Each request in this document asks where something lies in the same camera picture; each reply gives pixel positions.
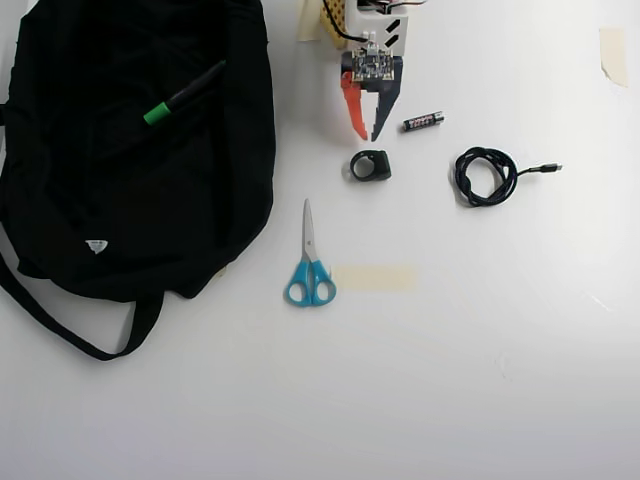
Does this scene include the black AAA battery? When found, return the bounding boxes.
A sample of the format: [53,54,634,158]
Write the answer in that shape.
[401,112,446,133]

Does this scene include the long beige masking tape strip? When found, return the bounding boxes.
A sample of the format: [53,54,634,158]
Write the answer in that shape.
[332,264,418,292]

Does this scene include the black plastic ring clip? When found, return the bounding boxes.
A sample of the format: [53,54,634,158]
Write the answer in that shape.
[348,149,392,183]

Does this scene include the bare camera circuit board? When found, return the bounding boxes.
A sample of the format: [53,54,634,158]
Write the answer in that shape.
[351,47,397,84]

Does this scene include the yellow perforated robot base part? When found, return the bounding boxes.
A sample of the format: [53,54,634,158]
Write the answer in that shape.
[317,0,351,51]

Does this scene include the torn beige masking tape strip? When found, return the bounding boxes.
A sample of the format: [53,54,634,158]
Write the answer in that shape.
[598,27,629,89]

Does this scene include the green marker with black barrel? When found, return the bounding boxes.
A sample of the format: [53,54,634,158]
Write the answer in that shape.
[142,59,227,128]

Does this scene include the blue-handled scissors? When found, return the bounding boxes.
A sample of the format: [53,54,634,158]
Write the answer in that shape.
[284,198,338,307]

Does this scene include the narrow beige masking tape strip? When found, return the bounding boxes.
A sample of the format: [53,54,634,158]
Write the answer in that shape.
[298,0,321,42]

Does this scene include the red white black servo wire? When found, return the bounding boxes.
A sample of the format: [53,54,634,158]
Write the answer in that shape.
[357,0,431,11]

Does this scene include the coiled black USB cable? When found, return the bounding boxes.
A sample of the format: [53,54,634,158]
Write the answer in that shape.
[453,145,564,209]

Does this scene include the thin black camera cable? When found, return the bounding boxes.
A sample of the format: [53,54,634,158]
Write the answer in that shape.
[322,0,369,44]

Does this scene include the black fabric bag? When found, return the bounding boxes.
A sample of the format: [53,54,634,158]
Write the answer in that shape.
[0,0,278,362]

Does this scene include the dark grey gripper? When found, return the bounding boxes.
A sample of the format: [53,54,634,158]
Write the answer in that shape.
[341,53,404,143]

